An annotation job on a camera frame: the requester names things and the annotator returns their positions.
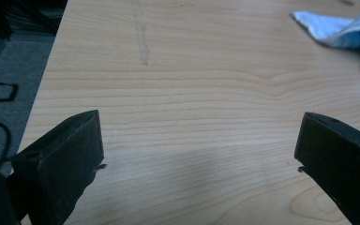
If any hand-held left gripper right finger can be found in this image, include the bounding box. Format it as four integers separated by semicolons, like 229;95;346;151
294;112;360;225

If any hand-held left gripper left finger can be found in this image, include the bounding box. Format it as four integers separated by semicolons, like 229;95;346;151
10;109;108;225

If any light blue striped towel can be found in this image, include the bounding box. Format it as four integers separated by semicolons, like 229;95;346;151
290;3;360;83

